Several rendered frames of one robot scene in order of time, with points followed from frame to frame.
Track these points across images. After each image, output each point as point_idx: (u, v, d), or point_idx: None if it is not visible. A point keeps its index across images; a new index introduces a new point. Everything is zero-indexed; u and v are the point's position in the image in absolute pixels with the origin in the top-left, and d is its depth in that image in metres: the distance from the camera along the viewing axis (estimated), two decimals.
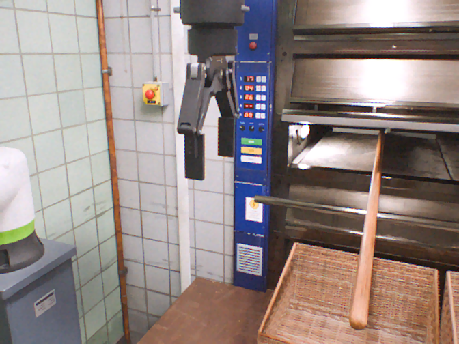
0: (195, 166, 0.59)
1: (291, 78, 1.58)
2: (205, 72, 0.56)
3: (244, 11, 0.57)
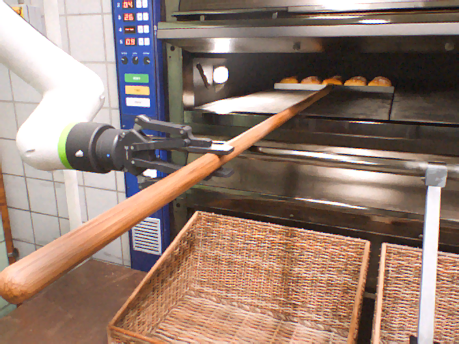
0: (218, 174, 0.66)
1: None
2: (141, 183, 0.71)
3: (80, 155, 0.69)
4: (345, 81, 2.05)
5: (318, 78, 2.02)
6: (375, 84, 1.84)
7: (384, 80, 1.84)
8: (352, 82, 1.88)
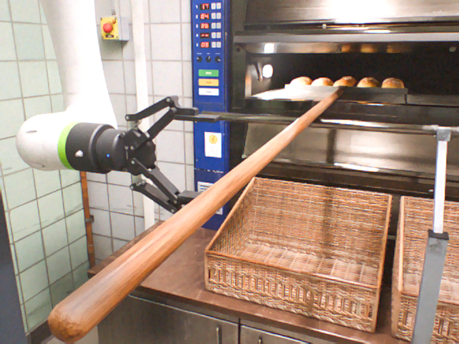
0: None
1: (246, 5, 1.56)
2: (135, 185, 0.71)
3: (80, 155, 0.69)
4: (357, 82, 2.02)
5: (329, 80, 1.99)
6: (388, 86, 1.81)
7: (397, 81, 1.81)
8: (365, 84, 1.85)
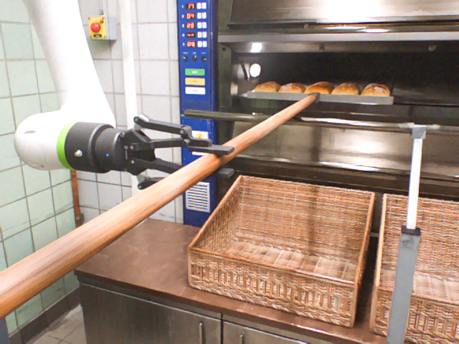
0: (218, 174, 0.66)
1: (231, 4, 1.57)
2: (141, 183, 0.71)
3: (79, 155, 0.69)
4: (335, 89, 1.69)
5: (300, 85, 1.65)
6: (369, 94, 1.48)
7: (380, 88, 1.47)
8: (341, 91, 1.51)
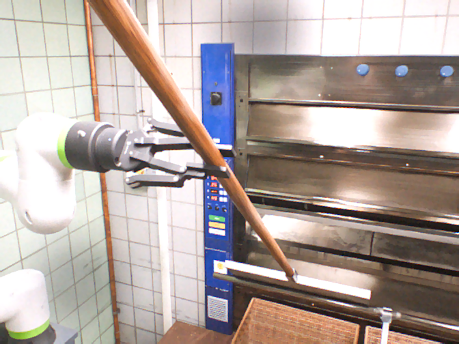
0: (215, 173, 0.64)
1: (246, 173, 2.00)
2: (130, 176, 0.67)
3: (82, 134, 0.69)
4: None
5: None
6: None
7: None
8: None
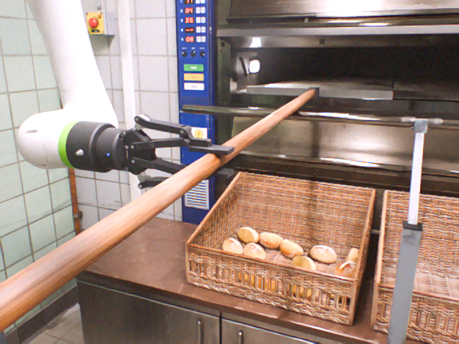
0: (218, 175, 0.66)
1: None
2: (141, 182, 0.71)
3: (80, 154, 0.69)
4: (278, 284, 1.31)
5: (257, 250, 1.50)
6: None
7: None
8: None
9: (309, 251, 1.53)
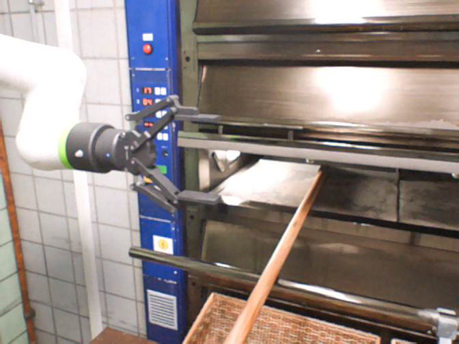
0: (206, 201, 0.68)
1: (198, 91, 1.24)
2: (135, 185, 0.71)
3: (80, 155, 0.69)
4: None
5: None
6: None
7: None
8: None
9: None
